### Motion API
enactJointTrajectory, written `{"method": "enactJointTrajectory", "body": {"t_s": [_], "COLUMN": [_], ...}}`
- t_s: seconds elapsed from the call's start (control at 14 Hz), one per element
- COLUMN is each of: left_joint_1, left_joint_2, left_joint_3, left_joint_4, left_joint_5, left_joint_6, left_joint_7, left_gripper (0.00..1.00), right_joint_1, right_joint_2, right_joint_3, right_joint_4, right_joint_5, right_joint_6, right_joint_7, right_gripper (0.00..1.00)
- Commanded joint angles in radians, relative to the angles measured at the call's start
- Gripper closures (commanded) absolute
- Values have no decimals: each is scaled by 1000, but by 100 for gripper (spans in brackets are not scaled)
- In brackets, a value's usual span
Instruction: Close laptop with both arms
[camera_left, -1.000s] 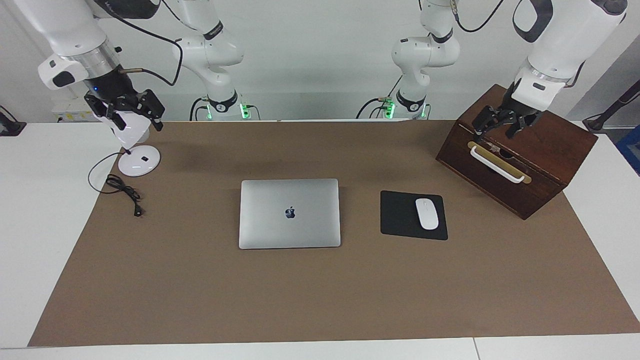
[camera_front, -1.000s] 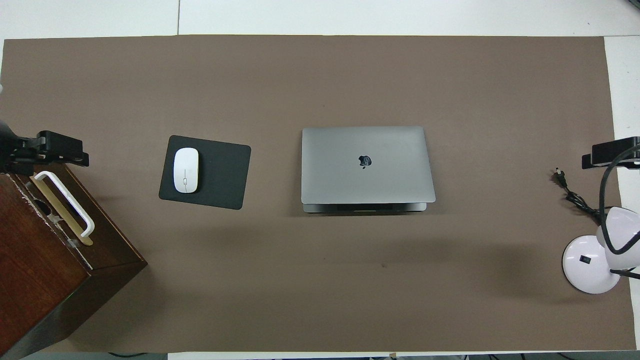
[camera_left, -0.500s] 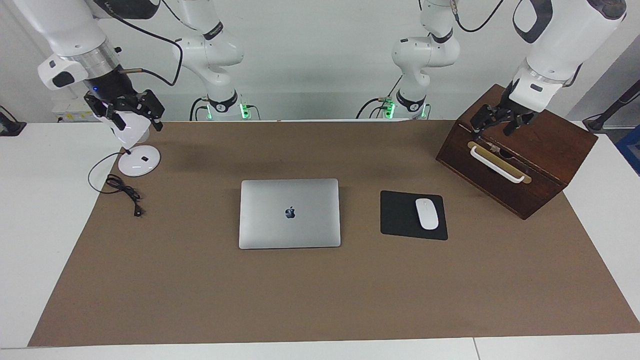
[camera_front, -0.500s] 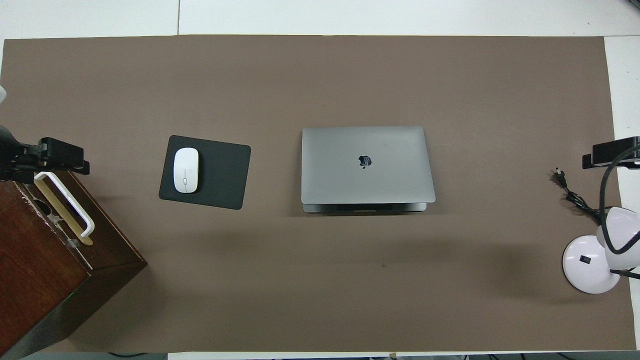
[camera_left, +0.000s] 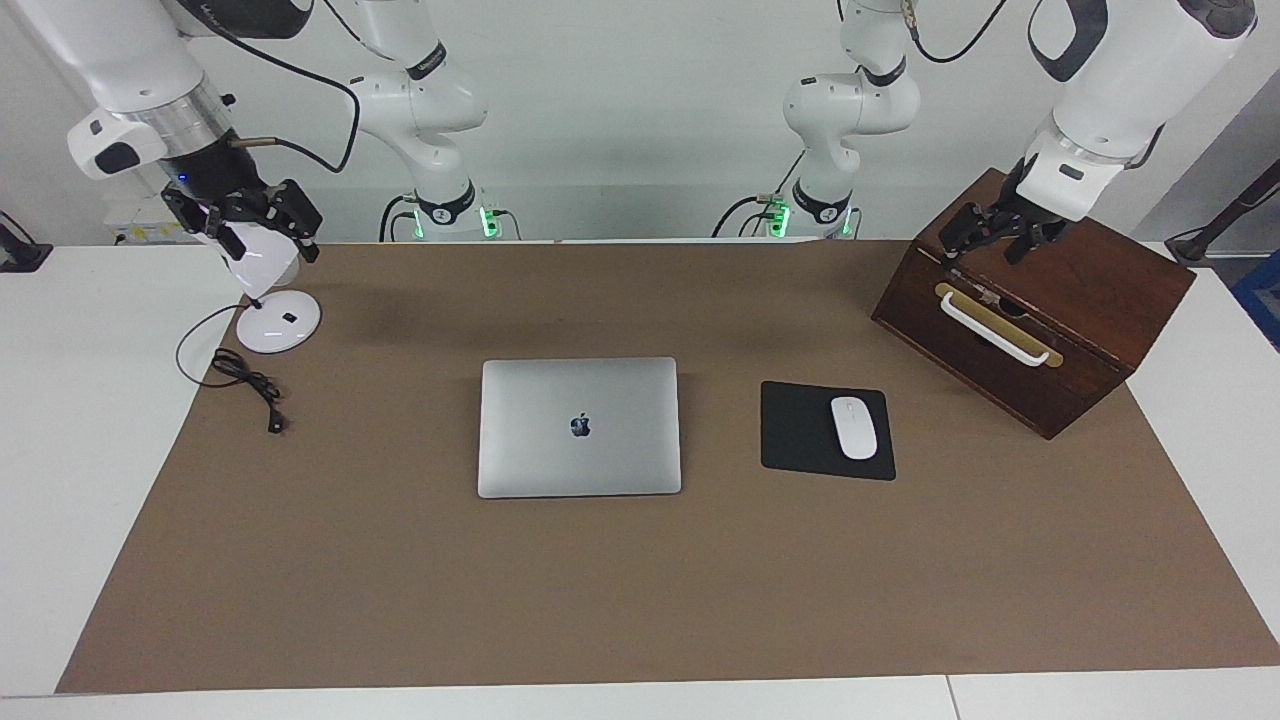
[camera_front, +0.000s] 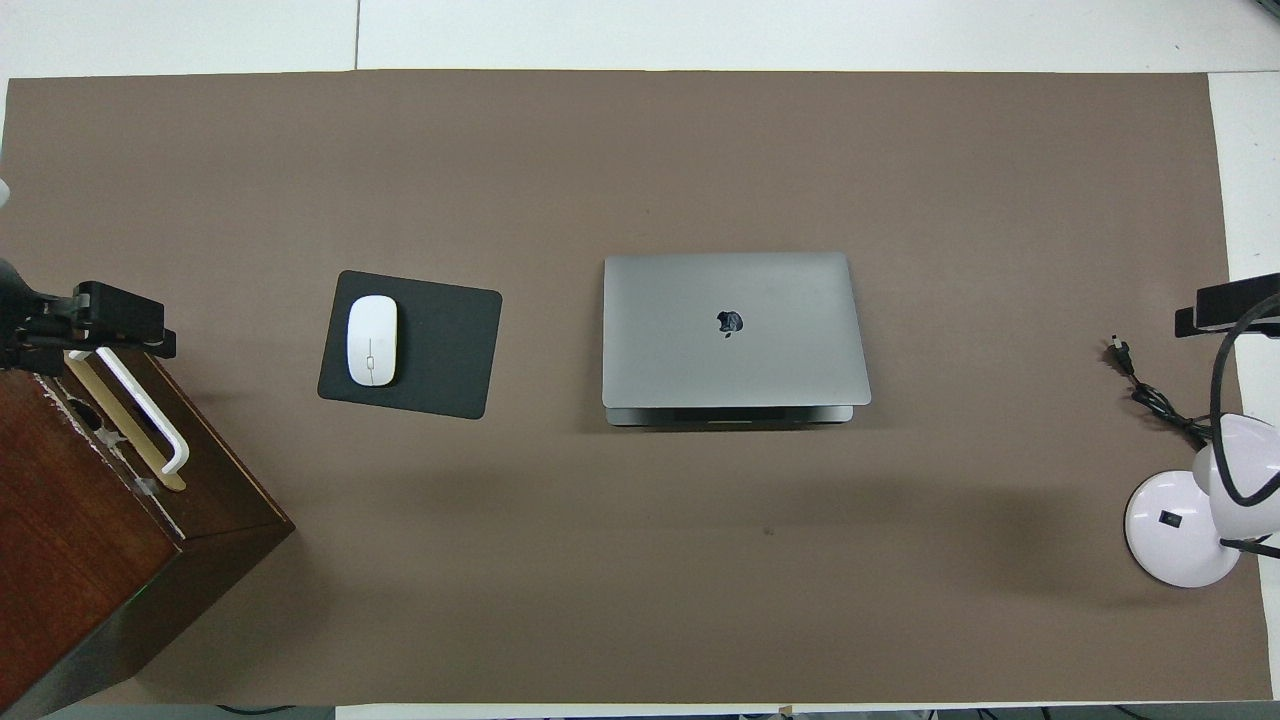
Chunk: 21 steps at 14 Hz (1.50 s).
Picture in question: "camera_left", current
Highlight black mouse pad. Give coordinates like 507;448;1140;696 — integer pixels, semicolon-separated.
760;380;897;482

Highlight black right base cable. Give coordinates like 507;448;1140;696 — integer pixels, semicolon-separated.
378;193;421;243

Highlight silver grey laptop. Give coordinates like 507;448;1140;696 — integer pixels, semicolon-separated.
477;357;683;500

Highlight black base cable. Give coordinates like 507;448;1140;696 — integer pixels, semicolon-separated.
712;150;806;239
378;193;421;243

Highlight black tripod leg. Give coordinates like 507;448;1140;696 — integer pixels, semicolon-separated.
1165;160;1280;266

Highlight brown table mat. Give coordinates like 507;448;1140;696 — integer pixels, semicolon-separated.
55;240;1280;694

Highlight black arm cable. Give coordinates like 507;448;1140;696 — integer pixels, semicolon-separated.
195;0;361;174
900;0;1006;65

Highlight dark brown wooden box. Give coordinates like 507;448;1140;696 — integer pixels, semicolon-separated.
871;167;1197;441

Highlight black stand foot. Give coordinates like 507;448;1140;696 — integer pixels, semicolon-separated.
0;210;53;273

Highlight black lamp power cable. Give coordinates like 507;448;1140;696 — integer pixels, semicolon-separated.
176;303;291;436

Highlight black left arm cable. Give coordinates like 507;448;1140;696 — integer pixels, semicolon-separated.
900;0;1006;65

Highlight black left base cable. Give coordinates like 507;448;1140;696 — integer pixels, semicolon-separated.
712;150;806;239

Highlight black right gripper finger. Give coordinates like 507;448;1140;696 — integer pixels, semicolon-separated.
268;180;323;264
200;205;247;263

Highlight white desk lamp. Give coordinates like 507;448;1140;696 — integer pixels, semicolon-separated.
218;225;323;354

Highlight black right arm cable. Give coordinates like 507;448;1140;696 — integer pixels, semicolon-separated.
195;0;361;174

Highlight white wall power strip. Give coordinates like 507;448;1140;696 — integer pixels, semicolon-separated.
104;195;186;246

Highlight white computer mouse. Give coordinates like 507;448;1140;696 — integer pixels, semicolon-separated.
830;396;879;461

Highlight white box handle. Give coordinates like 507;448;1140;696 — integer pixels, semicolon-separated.
940;290;1051;368

